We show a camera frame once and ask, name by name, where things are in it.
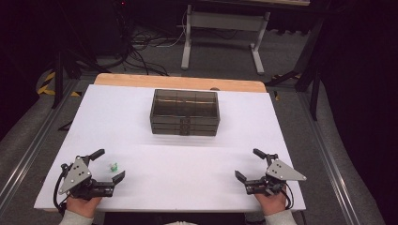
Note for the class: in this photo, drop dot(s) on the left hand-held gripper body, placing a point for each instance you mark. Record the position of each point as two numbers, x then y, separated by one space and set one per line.
82 182

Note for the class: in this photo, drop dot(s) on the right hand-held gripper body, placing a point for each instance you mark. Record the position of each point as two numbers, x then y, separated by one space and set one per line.
272 179

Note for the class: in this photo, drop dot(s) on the small green and white object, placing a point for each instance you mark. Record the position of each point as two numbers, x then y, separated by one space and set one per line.
114 168

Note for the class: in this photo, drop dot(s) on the clear plastic drawer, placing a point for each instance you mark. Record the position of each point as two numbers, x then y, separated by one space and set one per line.
169 132

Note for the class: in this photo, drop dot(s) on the dark clear plastic drawer box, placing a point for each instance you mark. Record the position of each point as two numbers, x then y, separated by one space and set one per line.
184 109

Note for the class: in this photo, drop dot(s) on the person's right hand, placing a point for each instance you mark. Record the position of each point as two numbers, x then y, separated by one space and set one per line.
272 203

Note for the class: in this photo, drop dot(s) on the person's left hand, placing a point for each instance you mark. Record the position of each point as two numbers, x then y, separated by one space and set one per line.
82 206

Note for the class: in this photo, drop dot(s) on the white board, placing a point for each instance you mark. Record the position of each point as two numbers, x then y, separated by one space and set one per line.
187 168

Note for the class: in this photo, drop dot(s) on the person's white clothing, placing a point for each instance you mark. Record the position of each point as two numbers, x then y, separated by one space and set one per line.
180 223

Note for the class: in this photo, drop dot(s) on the yellow and black floor tape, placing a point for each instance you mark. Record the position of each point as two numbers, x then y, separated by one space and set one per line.
47 84

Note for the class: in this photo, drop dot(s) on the black metal stand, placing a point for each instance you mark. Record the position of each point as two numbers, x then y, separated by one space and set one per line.
314 78
58 75

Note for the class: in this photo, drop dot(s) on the wooden table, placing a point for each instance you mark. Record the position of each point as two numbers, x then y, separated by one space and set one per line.
175 82

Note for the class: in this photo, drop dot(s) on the white metal stand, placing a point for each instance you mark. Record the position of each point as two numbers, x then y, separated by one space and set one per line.
225 22

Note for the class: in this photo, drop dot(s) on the aluminium rail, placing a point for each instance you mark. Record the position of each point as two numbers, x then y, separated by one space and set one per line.
331 162
29 153

